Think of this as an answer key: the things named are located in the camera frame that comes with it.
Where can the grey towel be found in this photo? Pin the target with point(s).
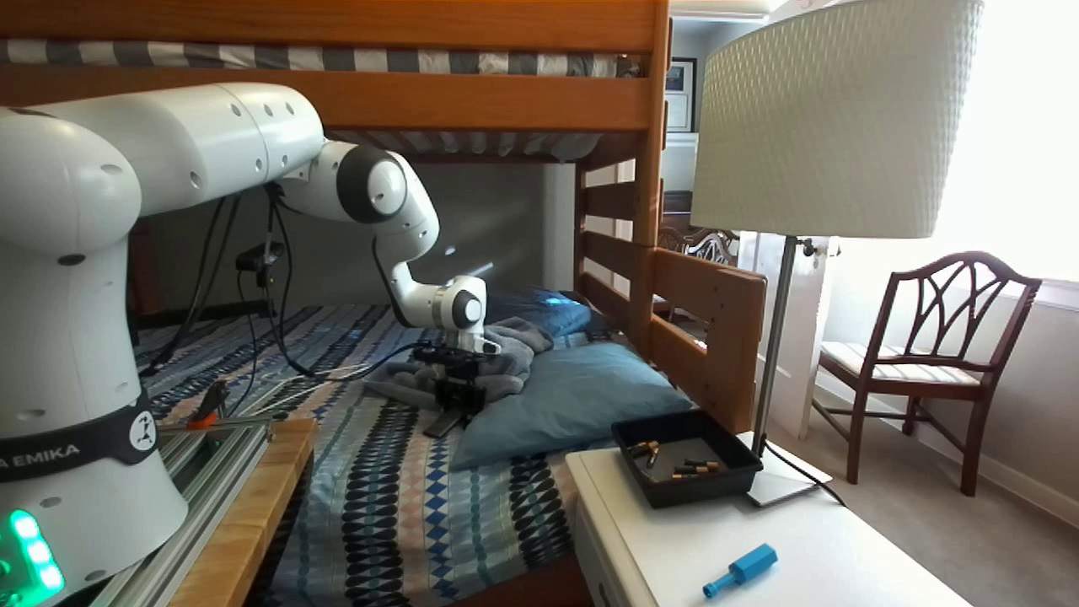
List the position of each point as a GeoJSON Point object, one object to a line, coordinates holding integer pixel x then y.
{"type": "Point", "coordinates": [506, 353]}

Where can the aluminium rail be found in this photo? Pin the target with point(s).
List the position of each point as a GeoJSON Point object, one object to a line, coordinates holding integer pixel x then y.
{"type": "Point", "coordinates": [167, 530]}

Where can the white lamp shade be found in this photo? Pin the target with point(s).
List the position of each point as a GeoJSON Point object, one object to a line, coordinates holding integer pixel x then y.
{"type": "Point", "coordinates": [838, 124]}

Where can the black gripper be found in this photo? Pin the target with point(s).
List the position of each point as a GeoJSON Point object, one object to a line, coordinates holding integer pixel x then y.
{"type": "Point", "coordinates": [455, 374]}

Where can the lamp pole and base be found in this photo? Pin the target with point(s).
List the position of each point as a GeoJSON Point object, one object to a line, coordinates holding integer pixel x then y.
{"type": "Point", "coordinates": [786, 361]}

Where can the grey remote control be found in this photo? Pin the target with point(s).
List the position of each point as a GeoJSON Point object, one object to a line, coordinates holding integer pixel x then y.
{"type": "Point", "coordinates": [447, 421]}

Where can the wooden chair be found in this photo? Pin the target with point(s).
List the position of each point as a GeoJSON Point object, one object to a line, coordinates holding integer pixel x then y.
{"type": "Point", "coordinates": [935, 355]}

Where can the wooden bunk bed frame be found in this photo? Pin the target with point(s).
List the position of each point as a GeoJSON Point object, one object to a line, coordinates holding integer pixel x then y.
{"type": "Point", "coordinates": [427, 80]}

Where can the blue pillow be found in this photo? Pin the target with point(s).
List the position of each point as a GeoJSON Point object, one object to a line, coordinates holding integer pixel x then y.
{"type": "Point", "coordinates": [568, 402]}

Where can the patterned bed cover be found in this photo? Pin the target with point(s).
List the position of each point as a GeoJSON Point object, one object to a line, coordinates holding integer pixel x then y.
{"type": "Point", "coordinates": [383, 516]}

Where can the blue screwdriver handle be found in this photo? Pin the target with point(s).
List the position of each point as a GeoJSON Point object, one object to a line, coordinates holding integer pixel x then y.
{"type": "Point", "coordinates": [739, 572]}

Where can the black tray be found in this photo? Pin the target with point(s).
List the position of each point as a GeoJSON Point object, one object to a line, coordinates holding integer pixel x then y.
{"type": "Point", "coordinates": [681, 461]}

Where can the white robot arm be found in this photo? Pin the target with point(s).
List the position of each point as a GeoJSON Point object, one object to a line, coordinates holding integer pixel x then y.
{"type": "Point", "coordinates": [74, 185]}

